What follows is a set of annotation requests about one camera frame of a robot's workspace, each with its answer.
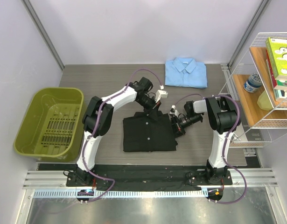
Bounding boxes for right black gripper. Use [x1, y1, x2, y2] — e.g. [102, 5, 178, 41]
[167, 114, 202, 140]

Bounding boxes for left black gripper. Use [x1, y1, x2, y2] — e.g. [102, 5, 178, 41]
[136, 95, 161, 121]

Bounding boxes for black long sleeve shirt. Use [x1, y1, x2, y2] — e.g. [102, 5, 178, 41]
[123, 111, 177, 153]

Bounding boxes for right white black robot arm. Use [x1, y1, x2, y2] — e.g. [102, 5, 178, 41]
[169, 95, 240, 185]

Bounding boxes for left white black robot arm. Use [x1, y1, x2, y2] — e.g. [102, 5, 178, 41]
[71, 77, 168, 186]

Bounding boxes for folded light blue shirt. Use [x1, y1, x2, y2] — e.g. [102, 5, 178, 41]
[165, 57, 208, 89]

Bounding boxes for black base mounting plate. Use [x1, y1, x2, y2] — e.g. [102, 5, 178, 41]
[38, 163, 233, 192]

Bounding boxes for pale green plastic object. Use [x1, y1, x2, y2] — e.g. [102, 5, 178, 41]
[257, 91, 273, 111]

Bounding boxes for olive green plastic basket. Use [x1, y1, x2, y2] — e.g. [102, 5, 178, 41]
[14, 87, 86, 162]

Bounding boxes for stacked books under green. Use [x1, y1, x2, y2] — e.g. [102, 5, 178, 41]
[266, 49, 287, 102]

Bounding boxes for green book on top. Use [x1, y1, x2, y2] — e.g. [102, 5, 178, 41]
[266, 37, 287, 81]

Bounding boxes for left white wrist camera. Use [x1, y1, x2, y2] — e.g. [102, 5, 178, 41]
[154, 85, 168, 103]

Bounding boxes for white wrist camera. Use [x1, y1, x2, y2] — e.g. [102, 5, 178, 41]
[154, 85, 168, 103]
[169, 105, 180, 117]

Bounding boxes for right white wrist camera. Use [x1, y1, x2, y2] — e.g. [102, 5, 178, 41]
[169, 105, 180, 117]

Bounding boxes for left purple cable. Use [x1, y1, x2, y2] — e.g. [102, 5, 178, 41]
[47, 69, 165, 214]

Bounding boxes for white wire shelf rack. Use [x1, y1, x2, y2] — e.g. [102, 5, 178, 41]
[223, 32, 287, 148]

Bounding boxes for slotted white cable duct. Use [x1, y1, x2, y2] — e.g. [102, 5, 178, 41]
[33, 189, 208, 199]

